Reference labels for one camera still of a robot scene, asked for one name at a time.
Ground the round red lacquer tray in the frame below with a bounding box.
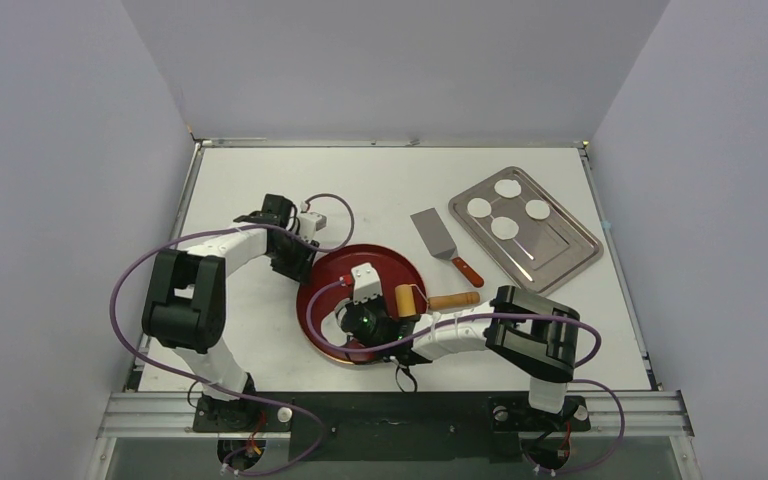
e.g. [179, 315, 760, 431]
[296, 244, 426, 365]

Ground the wooden dough roller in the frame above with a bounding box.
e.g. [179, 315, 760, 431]
[394, 284, 481, 321]

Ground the white dough piece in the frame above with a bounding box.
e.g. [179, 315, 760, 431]
[320, 299, 351, 347]

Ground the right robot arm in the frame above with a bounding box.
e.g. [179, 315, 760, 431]
[321, 286, 601, 427]

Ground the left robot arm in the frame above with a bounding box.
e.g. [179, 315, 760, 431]
[142, 194, 327, 431]

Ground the white dumpling wrapper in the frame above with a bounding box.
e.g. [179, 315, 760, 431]
[491, 217, 519, 241]
[494, 179, 522, 199]
[467, 198, 492, 219]
[525, 199, 552, 221]

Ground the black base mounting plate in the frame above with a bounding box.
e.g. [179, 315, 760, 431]
[192, 392, 591, 462]

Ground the rectangular steel tray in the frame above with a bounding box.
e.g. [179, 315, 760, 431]
[448, 166, 603, 296]

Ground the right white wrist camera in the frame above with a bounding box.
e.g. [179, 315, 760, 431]
[350, 262, 382, 304]

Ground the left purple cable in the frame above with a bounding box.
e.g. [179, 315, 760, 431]
[109, 193, 356, 479]

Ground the aluminium frame rail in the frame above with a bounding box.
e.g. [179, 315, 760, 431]
[97, 392, 695, 441]

